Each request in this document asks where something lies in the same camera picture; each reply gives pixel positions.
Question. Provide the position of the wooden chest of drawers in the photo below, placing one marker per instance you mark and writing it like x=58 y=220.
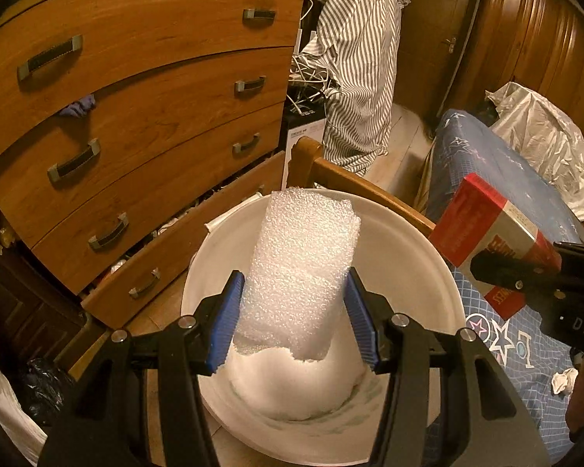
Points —
x=151 y=24

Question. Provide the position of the red and grey cardboard box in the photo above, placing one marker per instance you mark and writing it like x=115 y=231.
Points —
x=477 y=224

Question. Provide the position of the blue printed blanket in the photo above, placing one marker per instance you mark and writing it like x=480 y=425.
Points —
x=496 y=175

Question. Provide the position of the white plastic basin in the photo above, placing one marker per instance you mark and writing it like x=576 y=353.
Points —
x=409 y=253

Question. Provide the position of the black plastic bag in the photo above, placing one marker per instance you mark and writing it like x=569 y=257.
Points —
x=44 y=389

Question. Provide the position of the white cardboard box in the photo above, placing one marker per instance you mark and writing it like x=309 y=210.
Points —
x=304 y=136

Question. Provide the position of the white foam sheet piece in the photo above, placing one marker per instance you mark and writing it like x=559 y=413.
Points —
x=297 y=272

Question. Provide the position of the brown wooden door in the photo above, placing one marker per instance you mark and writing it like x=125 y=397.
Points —
x=438 y=24

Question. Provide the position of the white cloth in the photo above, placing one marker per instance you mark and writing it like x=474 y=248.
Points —
x=0 y=399

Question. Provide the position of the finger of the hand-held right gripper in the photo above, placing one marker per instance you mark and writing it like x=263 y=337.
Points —
x=516 y=272
x=581 y=253

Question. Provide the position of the white crumpled plastic bag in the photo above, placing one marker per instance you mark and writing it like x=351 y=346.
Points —
x=545 y=131

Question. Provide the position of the grey striped shirt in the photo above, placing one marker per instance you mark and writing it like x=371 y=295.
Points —
x=355 y=58

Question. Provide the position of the blue cloth in drawer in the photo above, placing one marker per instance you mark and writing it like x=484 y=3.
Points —
x=80 y=105

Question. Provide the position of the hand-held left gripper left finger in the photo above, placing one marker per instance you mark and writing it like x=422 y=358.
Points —
x=226 y=321

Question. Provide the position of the crumpled white tissue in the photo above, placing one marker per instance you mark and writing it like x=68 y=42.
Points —
x=563 y=380

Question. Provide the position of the brown wooden wardrobe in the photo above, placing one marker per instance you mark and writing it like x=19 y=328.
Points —
x=530 y=24

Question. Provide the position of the dark wooden cabinet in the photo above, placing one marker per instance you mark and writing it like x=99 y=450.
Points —
x=19 y=301

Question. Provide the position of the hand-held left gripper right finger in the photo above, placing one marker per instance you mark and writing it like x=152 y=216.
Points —
x=362 y=321

